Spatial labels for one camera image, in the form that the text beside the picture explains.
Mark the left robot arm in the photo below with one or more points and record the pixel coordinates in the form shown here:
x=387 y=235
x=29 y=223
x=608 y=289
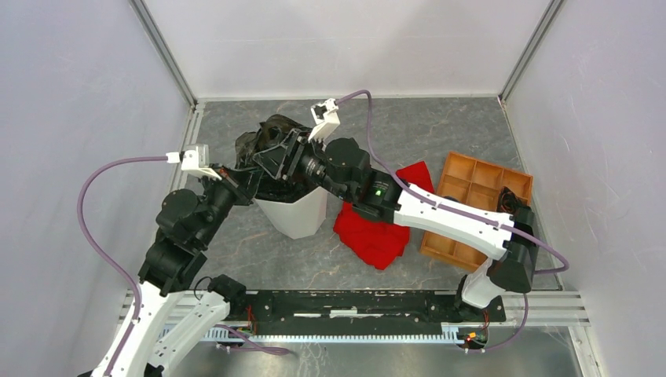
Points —
x=187 y=223

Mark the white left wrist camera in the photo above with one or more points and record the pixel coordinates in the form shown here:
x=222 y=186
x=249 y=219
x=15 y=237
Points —
x=194 y=160

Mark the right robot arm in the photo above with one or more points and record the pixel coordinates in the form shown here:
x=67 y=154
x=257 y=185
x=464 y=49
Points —
x=344 y=169

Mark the orange compartment tray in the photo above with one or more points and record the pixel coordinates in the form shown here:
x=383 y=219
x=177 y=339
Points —
x=478 y=184

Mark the red cloth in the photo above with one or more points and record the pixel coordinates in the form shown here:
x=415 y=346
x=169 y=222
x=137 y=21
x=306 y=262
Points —
x=378 y=243

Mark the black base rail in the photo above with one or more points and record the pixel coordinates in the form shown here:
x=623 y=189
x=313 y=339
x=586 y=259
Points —
x=349 y=312

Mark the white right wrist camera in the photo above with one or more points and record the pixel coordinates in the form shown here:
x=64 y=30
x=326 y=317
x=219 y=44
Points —
x=325 y=115

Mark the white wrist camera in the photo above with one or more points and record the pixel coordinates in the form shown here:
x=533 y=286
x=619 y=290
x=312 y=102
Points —
x=194 y=160
x=325 y=115

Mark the white toothed cable strip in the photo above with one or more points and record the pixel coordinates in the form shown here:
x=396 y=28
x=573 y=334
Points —
x=447 y=335

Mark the white octagonal trash bin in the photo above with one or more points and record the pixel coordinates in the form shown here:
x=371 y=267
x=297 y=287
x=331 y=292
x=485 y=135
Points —
x=299 y=219

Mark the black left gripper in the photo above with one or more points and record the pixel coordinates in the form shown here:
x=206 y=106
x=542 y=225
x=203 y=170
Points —
x=243 y=183

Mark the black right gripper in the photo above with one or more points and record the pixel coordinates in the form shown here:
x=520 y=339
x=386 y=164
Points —
x=273 y=159

